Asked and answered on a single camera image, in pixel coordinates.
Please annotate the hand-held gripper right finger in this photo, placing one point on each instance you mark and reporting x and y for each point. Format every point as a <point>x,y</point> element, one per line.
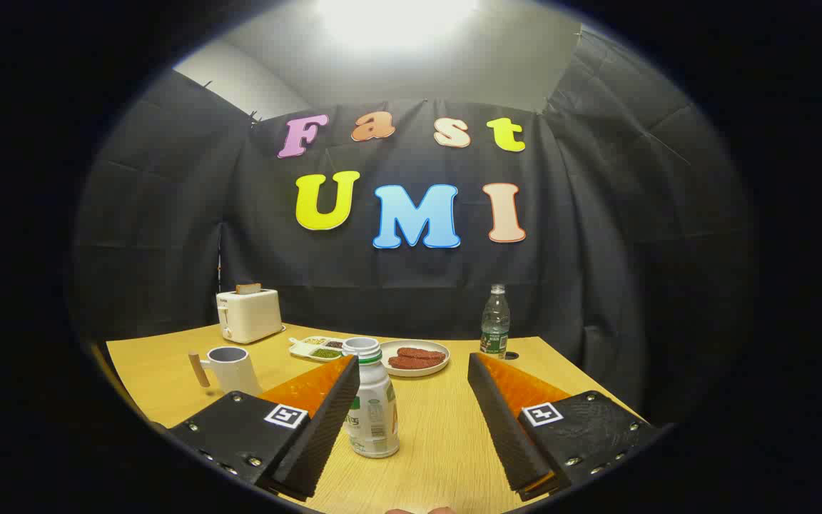
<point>504,421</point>

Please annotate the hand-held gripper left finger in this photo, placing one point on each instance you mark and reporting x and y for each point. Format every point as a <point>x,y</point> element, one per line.
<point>325,421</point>

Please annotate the clear plastic water bottle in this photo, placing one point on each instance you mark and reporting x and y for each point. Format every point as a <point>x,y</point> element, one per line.
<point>495,325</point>

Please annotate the wooden table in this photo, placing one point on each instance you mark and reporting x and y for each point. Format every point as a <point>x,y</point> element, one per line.
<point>439,428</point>

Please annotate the white divided bean dish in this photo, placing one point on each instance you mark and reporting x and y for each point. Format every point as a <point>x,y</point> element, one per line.
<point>315,349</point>

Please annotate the white round plate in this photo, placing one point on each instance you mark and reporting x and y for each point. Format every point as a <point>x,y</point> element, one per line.
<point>414,371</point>

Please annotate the brown meat patty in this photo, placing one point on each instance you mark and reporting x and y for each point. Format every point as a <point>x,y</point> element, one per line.
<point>411,363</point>
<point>422,353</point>

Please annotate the cream toaster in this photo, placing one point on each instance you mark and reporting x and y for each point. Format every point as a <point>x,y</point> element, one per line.
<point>250,318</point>

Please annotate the toast slice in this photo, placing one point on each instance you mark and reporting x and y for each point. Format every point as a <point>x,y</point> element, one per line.
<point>248,288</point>

